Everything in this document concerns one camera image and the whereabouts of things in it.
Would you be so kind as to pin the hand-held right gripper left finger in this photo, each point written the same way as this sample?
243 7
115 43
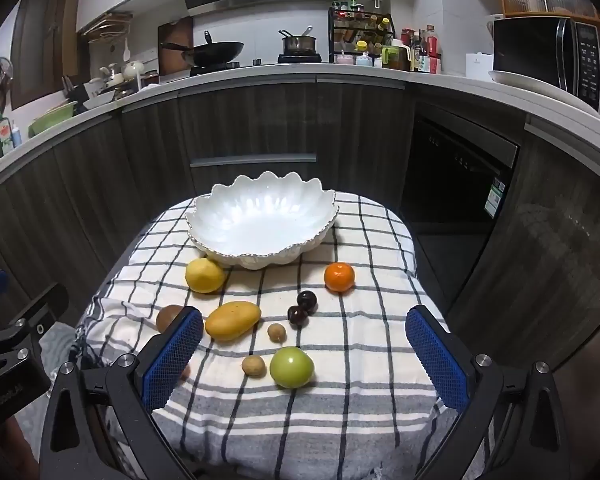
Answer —
172 355

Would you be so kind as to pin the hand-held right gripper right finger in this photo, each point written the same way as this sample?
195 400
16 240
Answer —
437 360

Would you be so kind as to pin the brown kiwi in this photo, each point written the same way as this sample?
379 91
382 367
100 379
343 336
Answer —
167 317

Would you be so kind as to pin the yellow mango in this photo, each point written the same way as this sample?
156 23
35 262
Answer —
232 320

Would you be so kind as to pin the small brown longan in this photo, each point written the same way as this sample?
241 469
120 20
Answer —
276 332
185 372
253 366

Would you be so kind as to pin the green round fruit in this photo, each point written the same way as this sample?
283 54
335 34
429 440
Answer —
292 367

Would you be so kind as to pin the white scalloped bowl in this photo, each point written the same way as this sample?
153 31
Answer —
260 220

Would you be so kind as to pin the yellow lemon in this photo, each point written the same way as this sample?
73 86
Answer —
205 275

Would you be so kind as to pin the white blue checked cloth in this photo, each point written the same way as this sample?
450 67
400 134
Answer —
330 410

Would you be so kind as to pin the orange tangerine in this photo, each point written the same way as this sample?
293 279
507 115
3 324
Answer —
339 277

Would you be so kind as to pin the dark red plum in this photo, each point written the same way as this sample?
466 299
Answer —
297 316
307 301

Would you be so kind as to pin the green soap bottle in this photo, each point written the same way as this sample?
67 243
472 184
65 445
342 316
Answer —
4 137

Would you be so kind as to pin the black built-in dishwasher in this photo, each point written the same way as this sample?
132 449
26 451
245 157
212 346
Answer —
455 190

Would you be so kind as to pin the white teapot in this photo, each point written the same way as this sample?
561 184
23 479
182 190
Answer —
132 68

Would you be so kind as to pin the white plate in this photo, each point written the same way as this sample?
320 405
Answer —
520 84

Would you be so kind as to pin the white box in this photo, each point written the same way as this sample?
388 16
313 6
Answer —
479 66

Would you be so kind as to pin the black gas stove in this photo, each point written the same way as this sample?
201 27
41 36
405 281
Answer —
260 64

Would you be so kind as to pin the green plastic jug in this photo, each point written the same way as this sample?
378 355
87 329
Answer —
394 57

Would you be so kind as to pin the black wok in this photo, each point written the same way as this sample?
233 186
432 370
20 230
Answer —
210 50

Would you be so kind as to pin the brown cutting board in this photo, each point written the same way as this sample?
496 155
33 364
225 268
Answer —
172 35

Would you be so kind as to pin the red sauce bottle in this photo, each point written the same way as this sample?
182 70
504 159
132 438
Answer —
432 47

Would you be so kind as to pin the black microwave oven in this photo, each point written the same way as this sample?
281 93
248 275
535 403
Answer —
535 52

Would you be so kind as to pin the steel saucepan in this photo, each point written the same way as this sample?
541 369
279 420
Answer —
300 45

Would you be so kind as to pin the white electric kettle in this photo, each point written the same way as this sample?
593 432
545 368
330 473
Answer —
491 27

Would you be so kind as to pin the black spice rack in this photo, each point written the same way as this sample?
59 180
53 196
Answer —
362 25

